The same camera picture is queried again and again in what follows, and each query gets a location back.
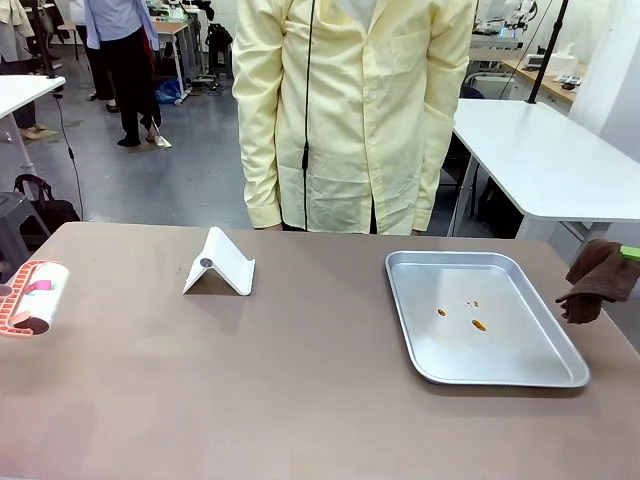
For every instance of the wooden desk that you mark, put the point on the wooden desk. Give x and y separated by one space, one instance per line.
170 30

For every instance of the white folding stand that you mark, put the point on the white folding stand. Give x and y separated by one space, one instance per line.
227 265

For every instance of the long orange crumb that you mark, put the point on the long orange crumb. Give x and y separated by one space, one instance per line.
479 325

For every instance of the black tripod pole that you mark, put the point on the black tripod pole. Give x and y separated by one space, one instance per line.
547 50

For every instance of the wooden workbench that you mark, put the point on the wooden workbench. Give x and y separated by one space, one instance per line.
550 80

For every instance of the person in black trousers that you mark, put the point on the person in black trousers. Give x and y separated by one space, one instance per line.
127 65

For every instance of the white tissue box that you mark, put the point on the white tissue box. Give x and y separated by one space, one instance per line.
570 60

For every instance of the pink lint roller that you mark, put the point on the pink lint roller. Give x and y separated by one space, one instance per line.
37 295

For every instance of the silver metal tray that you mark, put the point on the silver metal tray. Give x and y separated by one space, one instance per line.
480 350

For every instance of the large white table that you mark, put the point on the large white table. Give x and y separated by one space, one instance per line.
550 160

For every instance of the person in beige coat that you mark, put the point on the person in beige coat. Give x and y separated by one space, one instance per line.
15 30

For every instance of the tiny pale crumbs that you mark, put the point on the tiny pale crumbs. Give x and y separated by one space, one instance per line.
471 302

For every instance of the white table with black pole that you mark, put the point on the white table with black pole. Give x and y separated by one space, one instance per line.
22 92

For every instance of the brown cloth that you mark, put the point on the brown cloth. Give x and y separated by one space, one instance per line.
595 280

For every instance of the grey stool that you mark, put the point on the grey stool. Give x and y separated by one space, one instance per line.
15 220

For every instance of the blue plastic bag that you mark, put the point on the blue plastic bag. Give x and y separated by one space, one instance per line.
167 92

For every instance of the black handbag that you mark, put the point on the black handbag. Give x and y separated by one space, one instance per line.
50 215

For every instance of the person in yellow coat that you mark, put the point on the person in yellow coat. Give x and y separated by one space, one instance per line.
360 125

